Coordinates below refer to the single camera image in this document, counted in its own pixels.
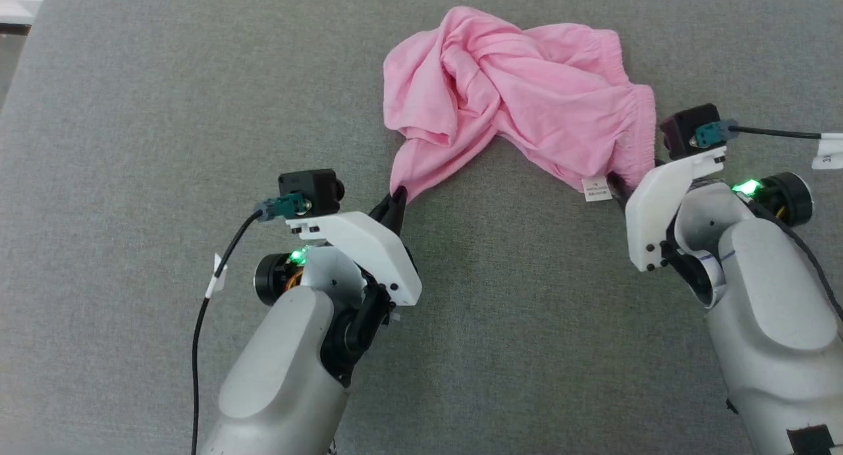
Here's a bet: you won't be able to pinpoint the white ledge beside sofa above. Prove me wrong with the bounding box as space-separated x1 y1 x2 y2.
0 0 55 26

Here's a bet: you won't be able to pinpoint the grey fabric sofa cushion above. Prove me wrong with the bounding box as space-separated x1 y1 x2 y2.
0 0 843 455

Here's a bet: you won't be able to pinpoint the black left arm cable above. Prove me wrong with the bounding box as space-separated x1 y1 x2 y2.
191 193 308 455

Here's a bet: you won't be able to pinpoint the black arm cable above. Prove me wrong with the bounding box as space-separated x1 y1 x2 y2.
191 193 308 455
695 119 843 321

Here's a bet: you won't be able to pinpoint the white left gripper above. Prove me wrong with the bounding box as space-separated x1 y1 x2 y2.
254 186 423 308

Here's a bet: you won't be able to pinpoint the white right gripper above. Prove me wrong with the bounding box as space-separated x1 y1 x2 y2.
606 146 815 273

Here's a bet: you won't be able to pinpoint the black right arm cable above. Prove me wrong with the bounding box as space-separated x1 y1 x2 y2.
695 119 843 321

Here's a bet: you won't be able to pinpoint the white cable label tag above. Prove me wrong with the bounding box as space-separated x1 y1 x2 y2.
205 254 229 300
812 133 843 171

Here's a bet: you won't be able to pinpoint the pink cloth shorts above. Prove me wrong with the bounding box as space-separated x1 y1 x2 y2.
383 6 658 204

